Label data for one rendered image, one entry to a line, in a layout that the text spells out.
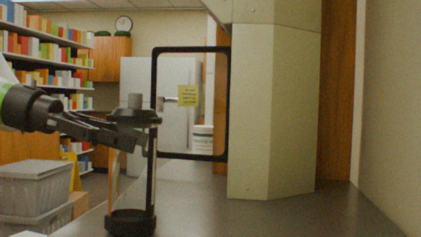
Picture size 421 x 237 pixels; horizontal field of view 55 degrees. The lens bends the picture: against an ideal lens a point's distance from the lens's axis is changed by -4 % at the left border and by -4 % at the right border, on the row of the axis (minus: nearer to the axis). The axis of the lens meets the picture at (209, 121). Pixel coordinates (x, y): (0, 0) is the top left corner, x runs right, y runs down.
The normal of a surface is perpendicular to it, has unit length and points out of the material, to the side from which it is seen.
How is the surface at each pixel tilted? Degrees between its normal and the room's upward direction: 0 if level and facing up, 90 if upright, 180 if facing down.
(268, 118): 90
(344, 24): 90
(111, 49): 90
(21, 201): 96
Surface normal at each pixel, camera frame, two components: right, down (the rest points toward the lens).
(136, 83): -0.14, 0.05
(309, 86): 0.60, 0.06
